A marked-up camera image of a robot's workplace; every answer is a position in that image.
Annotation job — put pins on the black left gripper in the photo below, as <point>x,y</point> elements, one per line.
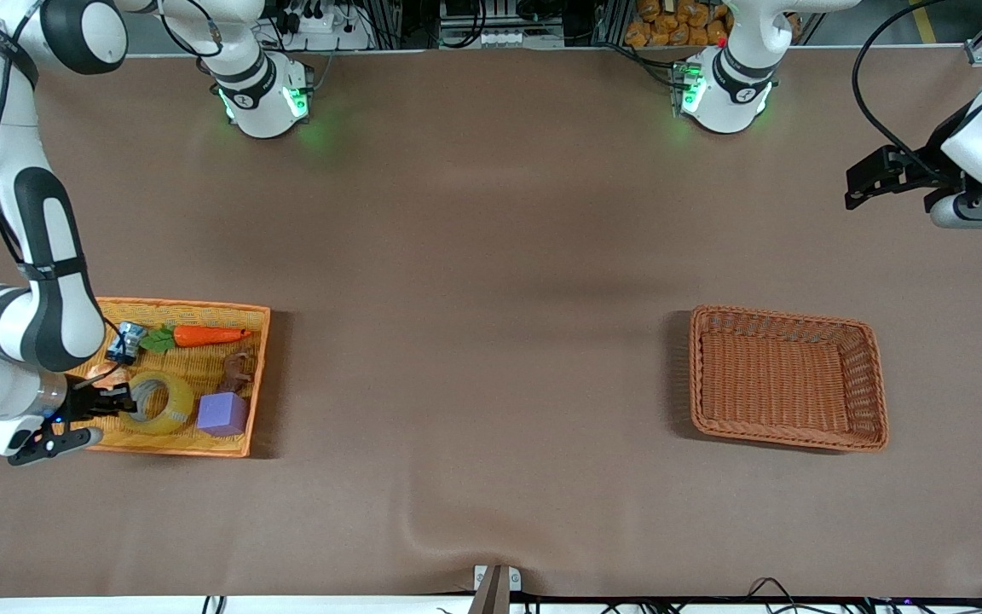
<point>922,165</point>

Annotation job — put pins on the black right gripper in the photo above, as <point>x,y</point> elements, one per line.
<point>82,401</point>

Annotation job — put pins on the yellow clear tape roll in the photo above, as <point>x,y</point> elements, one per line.
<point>180,409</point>

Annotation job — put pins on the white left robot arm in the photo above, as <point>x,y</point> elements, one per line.
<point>734,85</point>

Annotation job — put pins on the toy croissant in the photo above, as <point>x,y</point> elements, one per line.
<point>107,373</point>

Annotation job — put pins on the small blue silver can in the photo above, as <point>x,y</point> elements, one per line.
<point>126,341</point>

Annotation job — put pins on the orange wicker tray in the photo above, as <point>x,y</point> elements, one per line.
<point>201,367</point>

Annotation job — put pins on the purple cube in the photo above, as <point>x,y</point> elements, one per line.
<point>222,415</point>

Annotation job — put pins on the orange toy carrot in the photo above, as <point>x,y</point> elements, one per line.
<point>205,335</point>

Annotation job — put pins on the brown toy animal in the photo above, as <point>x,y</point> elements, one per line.
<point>237,371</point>

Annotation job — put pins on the brown wicker basket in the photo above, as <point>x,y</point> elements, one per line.
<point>772,384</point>

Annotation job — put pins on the crate of orange items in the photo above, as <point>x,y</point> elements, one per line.
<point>678,21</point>

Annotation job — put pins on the white power strip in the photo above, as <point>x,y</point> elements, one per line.
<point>325,30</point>

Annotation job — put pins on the metal table edge bracket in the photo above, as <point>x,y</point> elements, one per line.
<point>497,584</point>

